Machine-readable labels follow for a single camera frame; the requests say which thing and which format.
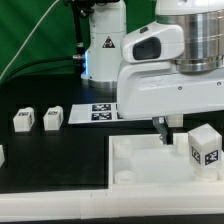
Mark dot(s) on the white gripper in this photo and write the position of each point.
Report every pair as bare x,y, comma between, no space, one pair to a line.
149,84

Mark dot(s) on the white square tabletop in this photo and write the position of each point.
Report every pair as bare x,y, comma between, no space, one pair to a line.
143,160

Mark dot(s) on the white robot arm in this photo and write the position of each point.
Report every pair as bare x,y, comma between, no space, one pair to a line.
201,20

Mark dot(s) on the white marker sheet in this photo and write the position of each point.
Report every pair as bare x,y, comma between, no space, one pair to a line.
94,113

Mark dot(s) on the white front fence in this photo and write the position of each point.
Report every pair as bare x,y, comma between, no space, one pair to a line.
119,201

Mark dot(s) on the white left block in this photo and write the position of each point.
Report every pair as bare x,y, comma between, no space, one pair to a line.
2,157

